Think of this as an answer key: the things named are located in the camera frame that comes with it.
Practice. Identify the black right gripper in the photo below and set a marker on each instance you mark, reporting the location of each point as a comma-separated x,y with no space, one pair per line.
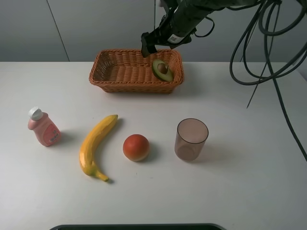
181,19

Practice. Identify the halved avocado with pit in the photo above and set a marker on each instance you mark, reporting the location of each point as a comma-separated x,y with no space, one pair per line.
161,70

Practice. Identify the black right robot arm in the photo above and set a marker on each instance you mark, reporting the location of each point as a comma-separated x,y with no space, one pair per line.
234,5

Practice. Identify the orange wicker basket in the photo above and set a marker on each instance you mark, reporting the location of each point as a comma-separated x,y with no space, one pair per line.
126,70

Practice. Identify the translucent brown plastic cup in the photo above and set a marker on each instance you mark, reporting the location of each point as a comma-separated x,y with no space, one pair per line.
190,138

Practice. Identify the red orange tomato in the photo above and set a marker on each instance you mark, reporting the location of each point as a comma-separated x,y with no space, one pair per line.
136,147

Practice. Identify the yellow banana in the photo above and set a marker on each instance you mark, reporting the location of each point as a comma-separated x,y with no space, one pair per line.
91,143

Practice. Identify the pink bottle white cap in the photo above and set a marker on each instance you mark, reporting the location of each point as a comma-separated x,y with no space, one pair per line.
44,128

